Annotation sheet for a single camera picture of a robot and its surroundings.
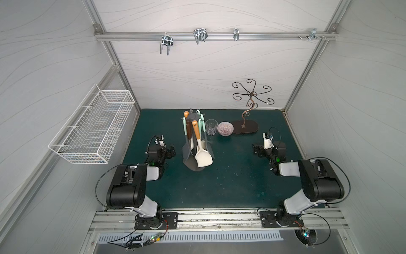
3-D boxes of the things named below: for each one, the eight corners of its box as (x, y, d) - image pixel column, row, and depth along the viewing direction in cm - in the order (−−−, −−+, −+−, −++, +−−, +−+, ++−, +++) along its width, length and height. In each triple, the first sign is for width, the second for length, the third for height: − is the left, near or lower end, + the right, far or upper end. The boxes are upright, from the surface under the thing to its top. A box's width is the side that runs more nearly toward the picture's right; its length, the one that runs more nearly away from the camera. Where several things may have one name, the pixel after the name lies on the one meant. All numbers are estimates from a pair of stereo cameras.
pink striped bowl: (217, 138, 110) (218, 131, 103) (217, 128, 116) (217, 121, 109) (233, 138, 110) (234, 131, 103) (231, 128, 116) (233, 121, 109)
